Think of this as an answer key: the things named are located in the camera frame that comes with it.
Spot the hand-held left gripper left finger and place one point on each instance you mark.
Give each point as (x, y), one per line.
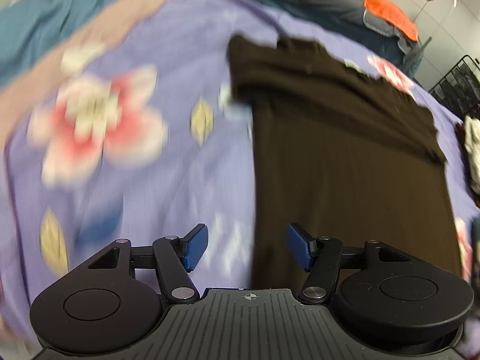
(195, 248)

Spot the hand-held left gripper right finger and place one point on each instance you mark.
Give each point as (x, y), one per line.
(300, 248)

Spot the dark brown long-sleeve shirt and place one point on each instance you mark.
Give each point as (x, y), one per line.
(337, 157)

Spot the pile of clothes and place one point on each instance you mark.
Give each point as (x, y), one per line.
(472, 150)

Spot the purple floral blanket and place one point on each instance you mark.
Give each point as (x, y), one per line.
(150, 195)

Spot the dark blue cloth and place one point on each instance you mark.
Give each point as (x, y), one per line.
(476, 247)

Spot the dark teal duvet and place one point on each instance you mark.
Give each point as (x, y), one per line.
(356, 41)

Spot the black metal rack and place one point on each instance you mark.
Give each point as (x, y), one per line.
(457, 86)

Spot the grey folded cloth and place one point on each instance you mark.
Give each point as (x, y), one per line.
(386, 28)

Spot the orange cloth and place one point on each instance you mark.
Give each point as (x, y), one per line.
(393, 15)

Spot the teal bed sheet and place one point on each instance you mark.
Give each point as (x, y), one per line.
(45, 15)

